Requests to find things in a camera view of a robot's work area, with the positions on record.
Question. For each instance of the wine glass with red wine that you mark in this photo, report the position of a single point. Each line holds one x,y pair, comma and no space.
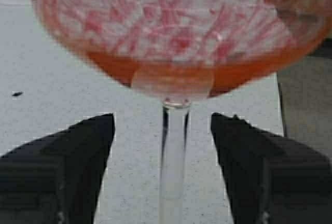
182,51

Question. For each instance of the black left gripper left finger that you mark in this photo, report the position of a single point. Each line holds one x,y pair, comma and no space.
57,178

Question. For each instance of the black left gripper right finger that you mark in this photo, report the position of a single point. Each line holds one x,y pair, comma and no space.
270,178

